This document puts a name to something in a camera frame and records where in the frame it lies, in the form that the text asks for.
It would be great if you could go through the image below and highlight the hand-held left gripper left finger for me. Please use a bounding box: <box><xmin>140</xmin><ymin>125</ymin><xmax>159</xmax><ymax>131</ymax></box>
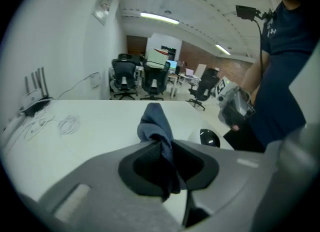
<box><xmin>38</xmin><ymin>140</ymin><xmax>186</xmax><ymax>232</ymax></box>

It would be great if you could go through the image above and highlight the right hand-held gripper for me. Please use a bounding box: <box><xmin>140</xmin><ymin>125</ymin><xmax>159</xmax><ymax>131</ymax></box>
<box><xmin>214</xmin><ymin>75</ymin><xmax>256</xmax><ymax>132</ymax></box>

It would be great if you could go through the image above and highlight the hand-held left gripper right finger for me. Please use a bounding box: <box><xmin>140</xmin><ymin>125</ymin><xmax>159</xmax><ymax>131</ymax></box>
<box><xmin>171</xmin><ymin>139</ymin><xmax>276</xmax><ymax>228</ymax></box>

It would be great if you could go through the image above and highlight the small round black device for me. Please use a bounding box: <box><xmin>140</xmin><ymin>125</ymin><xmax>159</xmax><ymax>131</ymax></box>
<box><xmin>199</xmin><ymin>128</ymin><xmax>221</xmax><ymax>148</ymax></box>

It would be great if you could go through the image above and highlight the blue cloth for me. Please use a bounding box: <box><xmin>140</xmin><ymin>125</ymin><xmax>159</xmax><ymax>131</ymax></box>
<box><xmin>136</xmin><ymin>102</ymin><xmax>188</xmax><ymax>202</ymax></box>

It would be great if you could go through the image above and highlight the person's right forearm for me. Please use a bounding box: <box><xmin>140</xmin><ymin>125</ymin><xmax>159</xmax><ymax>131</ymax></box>
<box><xmin>240</xmin><ymin>50</ymin><xmax>272</xmax><ymax>102</ymax></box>

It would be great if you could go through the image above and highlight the black mesh office chair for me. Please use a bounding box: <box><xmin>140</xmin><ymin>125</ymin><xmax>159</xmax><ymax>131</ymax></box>
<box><xmin>187</xmin><ymin>67</ymin><xmax>221</xmax><ymax>111</ymax></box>
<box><xmin>139</xmin><ymin>62</ymin><xmax>172</xmax><ymax>101</ymax></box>
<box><xmin>110</xmin><ymin>58</ymin><xmax>139</xmax><ymax>101</ymax></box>

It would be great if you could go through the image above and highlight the white leaning board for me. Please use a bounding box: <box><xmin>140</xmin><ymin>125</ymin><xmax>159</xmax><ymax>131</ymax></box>
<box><xmin>194</xmin><ymin>63</ymin><xmax>207</xmax><ymax>78</ymax></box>

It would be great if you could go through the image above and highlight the white office desk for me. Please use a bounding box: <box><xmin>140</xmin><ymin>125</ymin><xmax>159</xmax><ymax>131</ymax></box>
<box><xmin>169</xmin><ymin>72</ymin><xmax>202</xmax><ymax>99</ymax></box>

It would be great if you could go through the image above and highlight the short ceiling light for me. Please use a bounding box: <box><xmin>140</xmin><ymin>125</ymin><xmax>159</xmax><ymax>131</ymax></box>
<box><xmin>215</xmin><ymin>43</ymin><xmax>232</xmax><ymax>56</ymax></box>

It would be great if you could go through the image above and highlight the person's body in navy shirt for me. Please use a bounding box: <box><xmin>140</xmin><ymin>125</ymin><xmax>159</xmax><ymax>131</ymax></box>
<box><xmin>223</xmin><ymin>0</ymin><xmax>320</xmax><ymax>153</ymax></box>

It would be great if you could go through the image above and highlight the lit computer monitor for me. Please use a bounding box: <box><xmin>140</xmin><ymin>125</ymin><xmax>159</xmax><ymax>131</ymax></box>
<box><xmin>165</xmin><ymin>60</ymin><xmax>178</xmax><ymax>73</ymax></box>

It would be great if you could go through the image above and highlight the white box on desk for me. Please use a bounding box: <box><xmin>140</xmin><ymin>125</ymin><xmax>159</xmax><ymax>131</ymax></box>
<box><xmin>146</xmin><ymin>47</ymin><xmax>171</xmax><ymax>70</ymax></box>

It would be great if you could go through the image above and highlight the long ceiling light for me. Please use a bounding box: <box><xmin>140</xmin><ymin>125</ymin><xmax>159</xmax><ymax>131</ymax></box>
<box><xmin>139</xmin><ymin>12</ymin><xmax>180</xmax><ymax>26</ymax></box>

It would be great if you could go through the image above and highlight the brown wooden door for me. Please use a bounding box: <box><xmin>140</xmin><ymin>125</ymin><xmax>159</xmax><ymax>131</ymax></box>
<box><xmin>126</xmin><ymin>35</ymin><xmax>148</xmax><ymax>57</ymax></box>

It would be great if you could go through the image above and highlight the white router with antennas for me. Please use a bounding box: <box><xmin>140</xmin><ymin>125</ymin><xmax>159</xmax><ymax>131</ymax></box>
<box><xmin>19</xmin><ymin>66</ymin><xmax>54</xmax><ymax>117</ymax></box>

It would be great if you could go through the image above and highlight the coiled white cable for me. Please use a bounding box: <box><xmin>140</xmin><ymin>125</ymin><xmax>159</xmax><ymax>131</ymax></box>
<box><xmin>58</xmin><ymin>114</ymin><xmax>81</xmax><ymax>135</ymax></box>
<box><xmin>22</xmin><ymin>110</ymin><xmax>56</xmax><ymax>142</ymax></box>

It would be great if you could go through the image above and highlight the black chest camera on gooseneck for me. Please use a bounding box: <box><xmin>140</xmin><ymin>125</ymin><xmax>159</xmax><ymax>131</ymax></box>
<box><xmin>235</xmin><ymin>4</ymin><xmax>277</xmax><ymax>82</ymax></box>

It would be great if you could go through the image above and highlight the white wall cable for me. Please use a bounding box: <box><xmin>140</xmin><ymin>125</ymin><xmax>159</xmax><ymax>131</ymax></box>
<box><xmin>53</xmin><ymin>74</ymin><xmax>94</xmax><ymax>101</ymax></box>

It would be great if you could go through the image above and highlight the white wall socket box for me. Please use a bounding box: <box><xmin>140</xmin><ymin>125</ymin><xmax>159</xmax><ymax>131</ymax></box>
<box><xmin>89</xmin><ymin>73</ymin><xmax>102</xmax><ymax>89</ymax></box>

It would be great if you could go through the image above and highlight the framed wall notice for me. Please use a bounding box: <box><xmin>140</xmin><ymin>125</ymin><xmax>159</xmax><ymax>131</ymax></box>
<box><xmin>91</xmin><ymin>0</ymin><xmax>114</xmax><ymax>27</ymax></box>

